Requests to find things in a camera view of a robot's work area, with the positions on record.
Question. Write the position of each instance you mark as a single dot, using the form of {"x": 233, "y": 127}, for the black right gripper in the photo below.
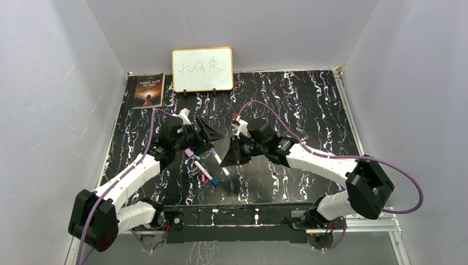
{"x": 234, "y": 156}

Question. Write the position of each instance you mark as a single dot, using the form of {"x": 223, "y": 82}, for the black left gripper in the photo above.
{"x": 208, "y": 135}

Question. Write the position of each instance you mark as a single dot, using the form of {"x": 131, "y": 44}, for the pink highlighter cap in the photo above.
{"x": 189, "y": 153}

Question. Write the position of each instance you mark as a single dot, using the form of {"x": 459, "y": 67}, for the white marker dark blue cap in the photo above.
{"x": 206, "y": 173}

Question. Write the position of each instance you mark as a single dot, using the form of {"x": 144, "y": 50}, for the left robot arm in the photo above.
{"x": 98, "y": 216}

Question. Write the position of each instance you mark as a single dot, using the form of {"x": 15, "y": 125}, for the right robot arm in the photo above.
{"x": 292, "y": 154}

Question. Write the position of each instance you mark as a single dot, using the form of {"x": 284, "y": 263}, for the book three days to see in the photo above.
{"x": 149, "y": 91}

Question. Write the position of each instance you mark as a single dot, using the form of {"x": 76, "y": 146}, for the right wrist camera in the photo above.
{"x": 239, "y": 127}

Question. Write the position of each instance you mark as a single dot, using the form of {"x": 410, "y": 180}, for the small whiteboard orange frame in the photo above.
{"x": 202, "y": 69}

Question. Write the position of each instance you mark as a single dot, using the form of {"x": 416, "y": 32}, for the black base frame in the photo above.
{"x": 237, "y": 219}

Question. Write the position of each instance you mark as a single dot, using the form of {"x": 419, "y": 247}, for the aluminium rail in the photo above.
{"x": 369, "y": 182}

